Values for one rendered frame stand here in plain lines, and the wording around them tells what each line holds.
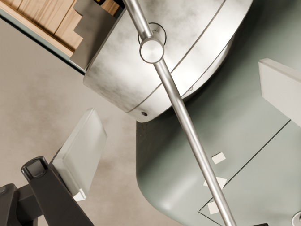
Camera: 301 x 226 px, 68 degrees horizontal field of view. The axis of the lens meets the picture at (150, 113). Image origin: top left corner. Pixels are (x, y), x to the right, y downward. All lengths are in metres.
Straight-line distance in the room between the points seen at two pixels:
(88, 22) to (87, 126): 0.28
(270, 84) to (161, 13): 0.16
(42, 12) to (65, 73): 0.97
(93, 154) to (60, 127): 1.58
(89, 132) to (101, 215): 1.98
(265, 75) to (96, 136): 0.13
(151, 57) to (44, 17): 0.50
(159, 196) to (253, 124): 0.17
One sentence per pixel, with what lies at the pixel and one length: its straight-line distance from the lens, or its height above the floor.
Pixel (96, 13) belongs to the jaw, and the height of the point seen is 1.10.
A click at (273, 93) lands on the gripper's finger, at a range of 0.17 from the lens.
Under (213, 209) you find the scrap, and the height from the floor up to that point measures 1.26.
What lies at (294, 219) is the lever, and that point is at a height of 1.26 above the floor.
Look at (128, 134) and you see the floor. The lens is 1.67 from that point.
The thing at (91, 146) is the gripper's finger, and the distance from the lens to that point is 0.16.
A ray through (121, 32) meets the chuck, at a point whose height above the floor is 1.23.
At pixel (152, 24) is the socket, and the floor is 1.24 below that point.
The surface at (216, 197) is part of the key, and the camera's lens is 0.27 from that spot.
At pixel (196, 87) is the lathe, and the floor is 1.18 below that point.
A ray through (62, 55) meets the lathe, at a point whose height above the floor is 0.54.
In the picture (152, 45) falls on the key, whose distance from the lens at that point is 0.20.
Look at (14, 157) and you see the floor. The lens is 1.98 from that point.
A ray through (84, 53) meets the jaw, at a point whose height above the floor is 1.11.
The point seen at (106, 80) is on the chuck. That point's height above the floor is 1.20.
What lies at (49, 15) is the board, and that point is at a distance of 0.67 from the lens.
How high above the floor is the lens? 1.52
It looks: 70 degrees down
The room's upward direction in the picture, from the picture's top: 170 degrees clockwise
